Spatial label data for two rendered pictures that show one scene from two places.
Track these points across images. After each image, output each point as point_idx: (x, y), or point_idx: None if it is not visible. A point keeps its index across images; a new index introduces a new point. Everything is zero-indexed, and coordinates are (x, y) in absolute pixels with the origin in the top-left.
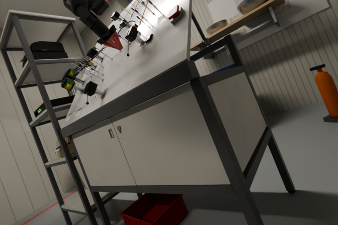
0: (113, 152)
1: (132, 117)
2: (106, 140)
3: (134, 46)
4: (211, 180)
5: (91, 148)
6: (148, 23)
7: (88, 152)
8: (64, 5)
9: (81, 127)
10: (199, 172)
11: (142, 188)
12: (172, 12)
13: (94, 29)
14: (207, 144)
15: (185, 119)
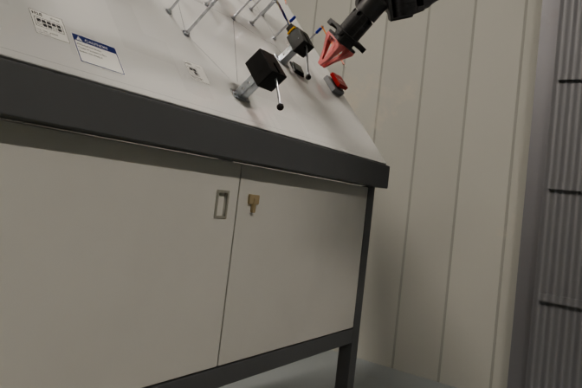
0: (193, 263)
1: (292, 191)
2: (189, 219)
3: (257, 42)
4: (340, 324)
5: (83, 229)
6: (261, 23)
7: (37, 241)
8: None
9: (149, 132)
10: (335, 312)
11: (231, 370)
12: (340, 80)
13: (367, 28)
14: (354, 271)
15: (350, 231)
